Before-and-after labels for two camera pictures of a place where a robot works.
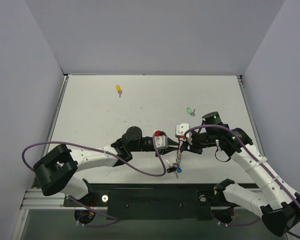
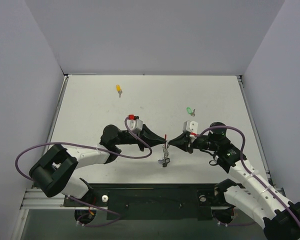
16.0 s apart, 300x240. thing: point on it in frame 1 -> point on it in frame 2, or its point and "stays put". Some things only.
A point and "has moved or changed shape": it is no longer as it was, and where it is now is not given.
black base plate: x=152 y=201 stays put
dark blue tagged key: x=172 y=169 -> x=167 y=160
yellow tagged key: x=118 y=89 stays put
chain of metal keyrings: x=179 y=155 has moved or changed shape
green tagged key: x=189 y=110 stays put
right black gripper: x=193 y=146 stays put
